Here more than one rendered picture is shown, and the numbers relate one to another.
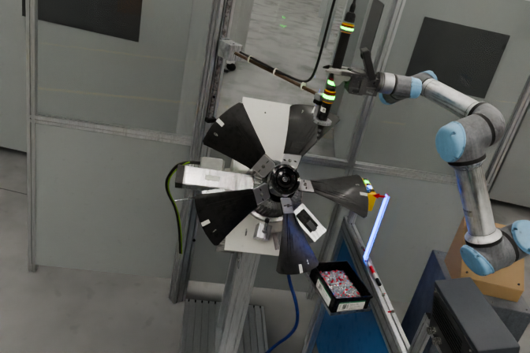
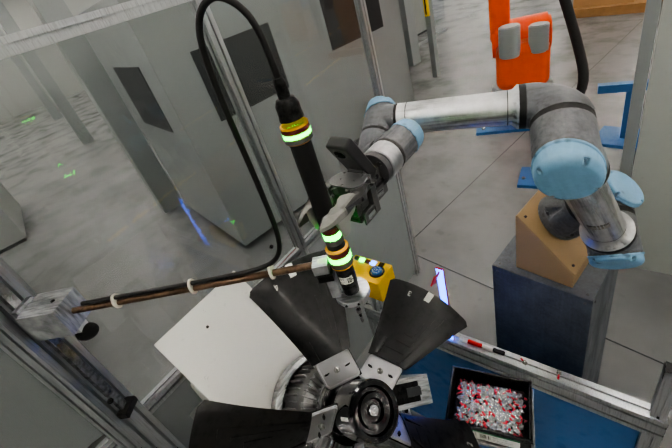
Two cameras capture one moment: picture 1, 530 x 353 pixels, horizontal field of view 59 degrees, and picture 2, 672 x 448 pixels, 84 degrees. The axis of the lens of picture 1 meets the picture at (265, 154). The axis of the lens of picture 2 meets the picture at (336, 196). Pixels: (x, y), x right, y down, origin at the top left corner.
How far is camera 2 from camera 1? 122 cm
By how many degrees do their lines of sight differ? 31
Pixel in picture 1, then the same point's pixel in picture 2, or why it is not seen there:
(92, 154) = not seen: outside the picture
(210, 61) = (38, 357)
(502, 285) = not seen: hidden behind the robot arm
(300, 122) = (290, 305)
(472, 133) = (596, 138)
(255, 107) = (188, 336)
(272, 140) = (254, 347)
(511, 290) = not seen: hidden behind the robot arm
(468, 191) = (602, 206)
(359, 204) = (445, 317)
